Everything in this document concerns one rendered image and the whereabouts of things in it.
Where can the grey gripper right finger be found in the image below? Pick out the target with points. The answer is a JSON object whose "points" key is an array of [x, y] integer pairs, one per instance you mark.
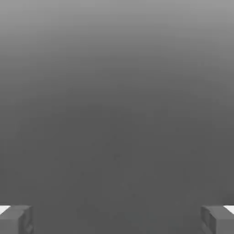
{"points": [[219, 219]]}

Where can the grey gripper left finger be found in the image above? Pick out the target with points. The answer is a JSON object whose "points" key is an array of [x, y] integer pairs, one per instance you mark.
{"points": [[14, 219]]}

